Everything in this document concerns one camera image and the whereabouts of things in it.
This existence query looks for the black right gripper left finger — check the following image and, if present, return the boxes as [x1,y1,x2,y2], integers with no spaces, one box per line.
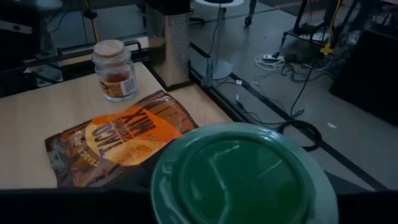
[113,158,158,224]

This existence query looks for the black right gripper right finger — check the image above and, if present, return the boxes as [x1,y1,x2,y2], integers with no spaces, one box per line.
[325,171,376,224]

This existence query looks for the orange brown taco seasoning packet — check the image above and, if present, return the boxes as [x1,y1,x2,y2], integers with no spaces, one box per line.
[45,90,199,189]

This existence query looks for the green-lidded spice jar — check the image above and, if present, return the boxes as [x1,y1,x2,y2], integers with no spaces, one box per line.
[150,122,340,224]

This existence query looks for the black cabinet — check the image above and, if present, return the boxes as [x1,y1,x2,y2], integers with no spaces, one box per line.
[328,27,398,127]

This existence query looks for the cork-lidded glass spice jar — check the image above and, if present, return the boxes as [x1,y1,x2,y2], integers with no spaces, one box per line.
[91,39,139,103]

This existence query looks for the perforated metal box, black top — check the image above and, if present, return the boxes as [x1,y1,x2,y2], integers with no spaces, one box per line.
[145,0,194,91]

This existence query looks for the white power strip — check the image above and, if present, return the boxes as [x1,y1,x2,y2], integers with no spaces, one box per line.
[262,53,285,62]

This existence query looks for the black rolling stand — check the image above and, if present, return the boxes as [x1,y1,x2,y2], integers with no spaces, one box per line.
[281,0,345,47]

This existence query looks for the black chair leg with castor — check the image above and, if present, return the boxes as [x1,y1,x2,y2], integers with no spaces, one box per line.
[244,0,259,27]

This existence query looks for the black floor cables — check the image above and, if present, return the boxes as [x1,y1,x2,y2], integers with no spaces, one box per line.
[279,58,332,119]

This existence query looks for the white round pedestal table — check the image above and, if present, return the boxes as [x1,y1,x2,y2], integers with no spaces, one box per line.
[190,0,246,82]

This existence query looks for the white cable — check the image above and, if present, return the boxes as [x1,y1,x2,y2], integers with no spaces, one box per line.
[254,54,286,72]

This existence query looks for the yellow cable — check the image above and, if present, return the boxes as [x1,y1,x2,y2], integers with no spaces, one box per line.
[90,17,101,44]

